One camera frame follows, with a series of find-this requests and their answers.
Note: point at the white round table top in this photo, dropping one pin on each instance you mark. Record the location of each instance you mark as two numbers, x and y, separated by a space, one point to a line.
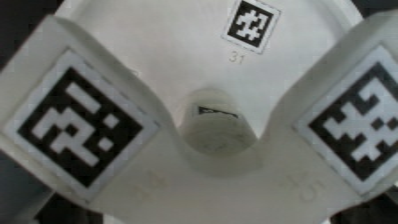
229 44

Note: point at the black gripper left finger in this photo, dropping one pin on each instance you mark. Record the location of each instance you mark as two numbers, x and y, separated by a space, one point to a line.
30 204

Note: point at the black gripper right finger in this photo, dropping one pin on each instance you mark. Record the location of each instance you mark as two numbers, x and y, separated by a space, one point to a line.
375 212

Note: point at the white cross-shaped table base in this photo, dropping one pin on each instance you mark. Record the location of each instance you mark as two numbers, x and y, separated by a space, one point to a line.
89 133

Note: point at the white cylindrical table leg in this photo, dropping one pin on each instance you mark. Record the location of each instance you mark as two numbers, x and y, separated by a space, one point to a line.
213 127

